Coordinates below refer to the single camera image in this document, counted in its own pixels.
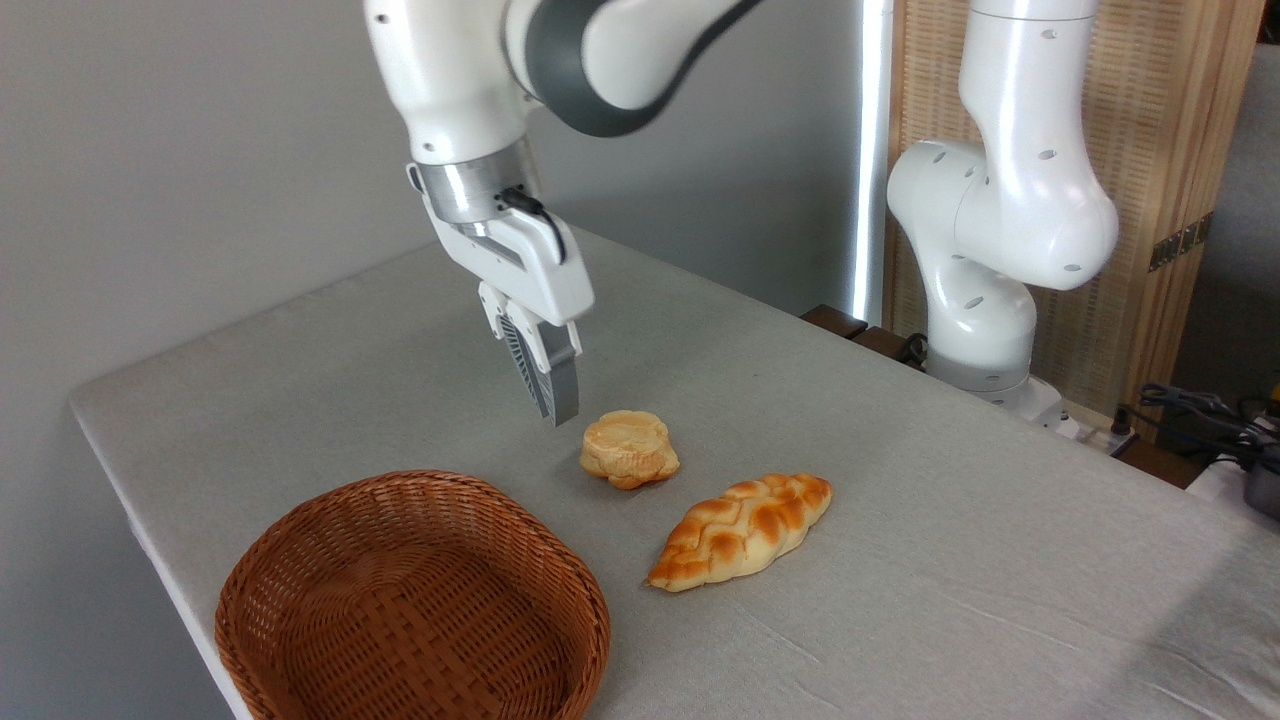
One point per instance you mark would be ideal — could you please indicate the dark brown wooden block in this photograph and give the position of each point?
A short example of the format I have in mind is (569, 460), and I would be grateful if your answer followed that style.
(885, 345)
(835, 320)

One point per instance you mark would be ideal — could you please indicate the grey tablecloth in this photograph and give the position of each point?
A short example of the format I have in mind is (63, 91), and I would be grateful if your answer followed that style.
(950, 600)

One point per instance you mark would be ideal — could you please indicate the white vertical light strip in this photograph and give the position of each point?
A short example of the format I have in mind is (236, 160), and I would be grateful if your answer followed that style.
(872, 150)

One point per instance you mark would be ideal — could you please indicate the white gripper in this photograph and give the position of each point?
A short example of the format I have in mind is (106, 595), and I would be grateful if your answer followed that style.
(545, 285)

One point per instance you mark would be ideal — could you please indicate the dark metal screen hinge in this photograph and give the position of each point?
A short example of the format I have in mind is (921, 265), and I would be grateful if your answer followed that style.
(1180, 242)

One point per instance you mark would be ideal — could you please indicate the white power strip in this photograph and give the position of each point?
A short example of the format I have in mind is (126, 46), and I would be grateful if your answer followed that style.
(1100, 438)

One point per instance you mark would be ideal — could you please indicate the round orange bun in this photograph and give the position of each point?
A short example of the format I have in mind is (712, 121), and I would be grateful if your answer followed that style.
(625, 450)

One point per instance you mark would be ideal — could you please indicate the brown wicker basket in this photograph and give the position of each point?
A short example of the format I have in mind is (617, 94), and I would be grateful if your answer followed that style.
(420, 620)

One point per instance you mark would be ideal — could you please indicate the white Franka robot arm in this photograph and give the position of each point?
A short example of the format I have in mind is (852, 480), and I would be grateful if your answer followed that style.
(1020, 200)

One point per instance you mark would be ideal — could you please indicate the grey metal pot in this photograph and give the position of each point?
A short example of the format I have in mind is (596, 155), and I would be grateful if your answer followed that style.
(1265, 492)

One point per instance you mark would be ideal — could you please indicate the braided golden bread loaf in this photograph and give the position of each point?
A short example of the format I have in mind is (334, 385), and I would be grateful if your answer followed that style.
(740, 530)

